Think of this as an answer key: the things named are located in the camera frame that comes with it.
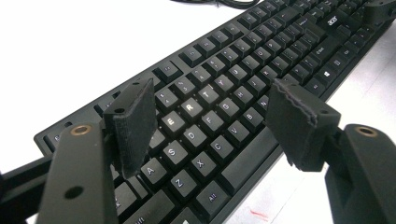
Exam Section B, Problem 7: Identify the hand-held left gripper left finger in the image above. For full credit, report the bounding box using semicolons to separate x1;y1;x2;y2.
102;77;159;180

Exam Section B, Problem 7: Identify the black keyboard cable with plug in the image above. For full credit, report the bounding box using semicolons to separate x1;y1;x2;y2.
170;0;262;10

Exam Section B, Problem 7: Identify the black computer keyboard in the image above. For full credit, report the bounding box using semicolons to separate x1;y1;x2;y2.
33;0;396;224

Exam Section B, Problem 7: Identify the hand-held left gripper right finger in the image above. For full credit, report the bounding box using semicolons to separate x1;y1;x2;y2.
264;77;342;173

